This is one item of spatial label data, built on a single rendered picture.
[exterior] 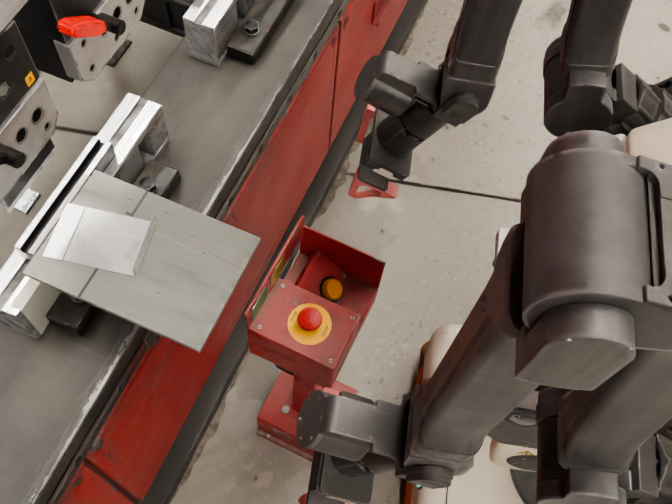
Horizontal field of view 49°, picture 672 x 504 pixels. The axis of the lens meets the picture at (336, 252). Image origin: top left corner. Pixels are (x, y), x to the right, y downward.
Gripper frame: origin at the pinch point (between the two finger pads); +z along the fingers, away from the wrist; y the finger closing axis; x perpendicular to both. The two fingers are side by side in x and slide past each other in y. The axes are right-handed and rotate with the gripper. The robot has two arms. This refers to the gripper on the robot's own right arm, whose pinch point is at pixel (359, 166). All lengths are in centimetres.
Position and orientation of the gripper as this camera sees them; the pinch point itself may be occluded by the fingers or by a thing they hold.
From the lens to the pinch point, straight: 108.6
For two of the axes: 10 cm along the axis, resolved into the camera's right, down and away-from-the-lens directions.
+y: -1.4, 8.8, -4.5
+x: 8.5, 3.4, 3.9
